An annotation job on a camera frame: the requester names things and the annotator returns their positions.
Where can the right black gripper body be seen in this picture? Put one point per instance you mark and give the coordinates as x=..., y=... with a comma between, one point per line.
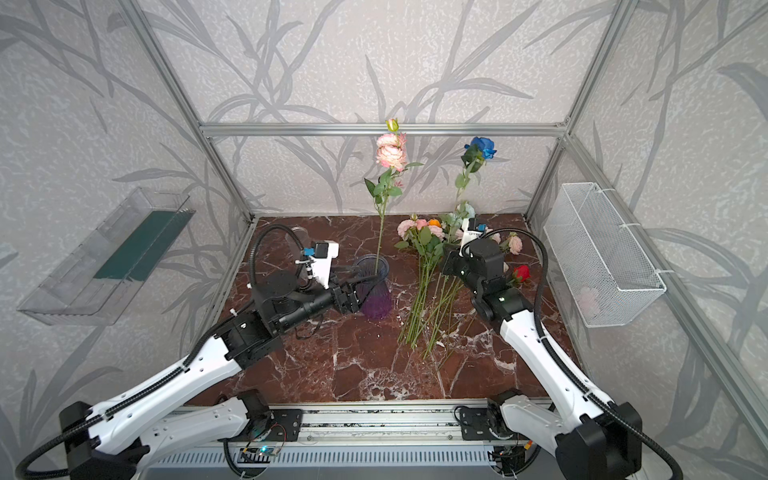
x=455, y=261

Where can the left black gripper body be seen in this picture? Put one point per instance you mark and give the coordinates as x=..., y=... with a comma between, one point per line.
x=346, y=297

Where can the purple blue glass vase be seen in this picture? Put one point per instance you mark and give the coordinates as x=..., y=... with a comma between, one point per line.
x=373, y=292

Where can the blue rose stem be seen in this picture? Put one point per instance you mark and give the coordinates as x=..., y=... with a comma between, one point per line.
x=477, y=153

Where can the pink lisianthus flower stem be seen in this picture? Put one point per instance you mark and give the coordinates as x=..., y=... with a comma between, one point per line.
x=391, y=155

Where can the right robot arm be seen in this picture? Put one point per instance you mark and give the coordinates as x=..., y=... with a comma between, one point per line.
x=589, y=435

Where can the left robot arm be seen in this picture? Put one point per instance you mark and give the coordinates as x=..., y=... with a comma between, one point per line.
x=117, y=438

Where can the clear frosted glass vase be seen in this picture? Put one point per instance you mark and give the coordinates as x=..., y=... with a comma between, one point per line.
x=303, y=237

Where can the pink carnation stem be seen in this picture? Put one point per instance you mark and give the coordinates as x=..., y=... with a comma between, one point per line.
x=511, y=243

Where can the red rose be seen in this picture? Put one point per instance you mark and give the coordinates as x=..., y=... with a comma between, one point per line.
x=521, y=274

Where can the pink rose bouquet stem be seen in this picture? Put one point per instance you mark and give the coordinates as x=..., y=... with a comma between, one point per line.
x=427, y=238

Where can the pale green hydrangea stem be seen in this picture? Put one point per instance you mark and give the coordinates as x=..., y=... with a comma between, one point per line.
x=448, y=287

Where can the green circuit board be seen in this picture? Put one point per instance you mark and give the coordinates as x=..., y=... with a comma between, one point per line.
x=259, y=454

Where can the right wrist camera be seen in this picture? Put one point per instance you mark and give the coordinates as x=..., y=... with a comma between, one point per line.
x=471, y=229

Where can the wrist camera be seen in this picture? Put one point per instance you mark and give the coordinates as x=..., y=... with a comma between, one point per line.
x=318, y=261
x=471, y=229

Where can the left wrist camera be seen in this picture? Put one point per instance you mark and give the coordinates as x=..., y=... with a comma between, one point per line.
x=318, y=261

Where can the aluminium front rail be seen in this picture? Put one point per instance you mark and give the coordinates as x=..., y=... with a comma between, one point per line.
x=409, y=423

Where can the white wire mesh basket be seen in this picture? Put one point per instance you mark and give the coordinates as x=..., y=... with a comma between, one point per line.
x=609, y=275

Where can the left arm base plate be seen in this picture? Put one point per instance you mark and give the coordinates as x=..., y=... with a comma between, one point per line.
x=279, y=425

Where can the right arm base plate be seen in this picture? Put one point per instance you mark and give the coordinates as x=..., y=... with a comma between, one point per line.
x=475, y=424

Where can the clear acrylic wall shelf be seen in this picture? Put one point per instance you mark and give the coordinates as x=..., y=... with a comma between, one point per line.
x=95, y=283

